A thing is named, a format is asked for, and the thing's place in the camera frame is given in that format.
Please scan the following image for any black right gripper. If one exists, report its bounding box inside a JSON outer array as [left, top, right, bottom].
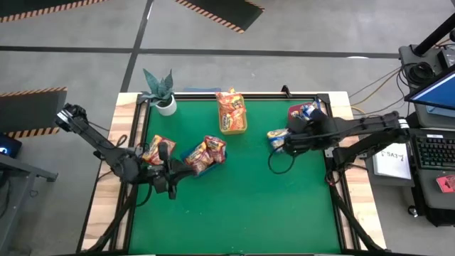
[[284, 127, 338, 156]]

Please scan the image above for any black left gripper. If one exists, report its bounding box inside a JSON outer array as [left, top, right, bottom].
[[139, 159, 196, 200]]

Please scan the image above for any red Maruchan ramen packet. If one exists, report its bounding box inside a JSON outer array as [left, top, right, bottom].
[[204, 135, 228, 164], [183, 141, 215, 176], [141, 134, 177, 166]]

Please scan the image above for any orange Maruchan ramen packet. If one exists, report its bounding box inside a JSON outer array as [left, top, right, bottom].
[[232, 112, 248, 132], [215, 88, 235, 107], [219, 110, 238, 133], [229, 92, 247, 118]]

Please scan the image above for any blue plastic bin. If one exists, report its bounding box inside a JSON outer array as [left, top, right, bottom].
[[179, 140, 228, 178]]

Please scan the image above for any pink plastic bin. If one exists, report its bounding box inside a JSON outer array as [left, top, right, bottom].
[[287, 102, 330, 143]]

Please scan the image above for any yellow plastic bin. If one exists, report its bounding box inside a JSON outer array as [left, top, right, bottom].
[[217, 92, 249, 136]]

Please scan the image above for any green table mat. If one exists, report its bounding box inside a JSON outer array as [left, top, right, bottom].
[[128, 98, 342, 254]]

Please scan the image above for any snake plant in white pot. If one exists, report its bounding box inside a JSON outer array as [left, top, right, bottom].
[[141, 68, 178, 117]]

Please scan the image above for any white paper clipboard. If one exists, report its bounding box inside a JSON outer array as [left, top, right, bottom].
[[371, 141, 413, 181]]

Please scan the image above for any grey equipment cart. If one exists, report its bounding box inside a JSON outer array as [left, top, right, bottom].
[[397, 44, 455, 228]]

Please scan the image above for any black keyboard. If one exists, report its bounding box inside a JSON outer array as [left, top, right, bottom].
[[414, 133, 455, 172]]

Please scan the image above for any hazard-striped black floor mat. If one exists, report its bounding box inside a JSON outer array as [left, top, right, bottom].
[[173, 0, 266, 35], [0, 0, 109, 24], [0, 86, 68, 139]]

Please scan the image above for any monitor with blue screen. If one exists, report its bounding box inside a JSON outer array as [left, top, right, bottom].
[[404, 65, 455, 112]]

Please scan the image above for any pink card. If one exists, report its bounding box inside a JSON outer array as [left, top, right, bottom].
[[435, 174, 455, 195]]

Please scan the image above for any black stand pole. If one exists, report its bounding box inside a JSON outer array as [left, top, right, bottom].
[[412, 13, 455, 57]]

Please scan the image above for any blue glowing device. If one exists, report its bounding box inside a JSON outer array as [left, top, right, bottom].
[[0, 133, 23, 159]]

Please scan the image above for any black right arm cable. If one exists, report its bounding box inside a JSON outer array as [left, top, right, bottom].
[[267, 147, 296, 176]]

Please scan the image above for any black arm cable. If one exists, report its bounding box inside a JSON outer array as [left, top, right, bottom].
[[267, 147, 296, 176], [134, 177, 154, 208]]

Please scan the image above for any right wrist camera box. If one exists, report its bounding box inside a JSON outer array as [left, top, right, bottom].
[[308, 108, 331, 132]]

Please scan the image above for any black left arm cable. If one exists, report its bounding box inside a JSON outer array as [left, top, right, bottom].
[[134, 177, 154, 208]]

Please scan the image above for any black frame strut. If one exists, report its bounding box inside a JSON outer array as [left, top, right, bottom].
[[80, 184, 141, 254], [328, 191, 390, 254]]

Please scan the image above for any black coiled cable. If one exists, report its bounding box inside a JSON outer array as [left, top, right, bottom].
[[405, 60, 437, 86]]

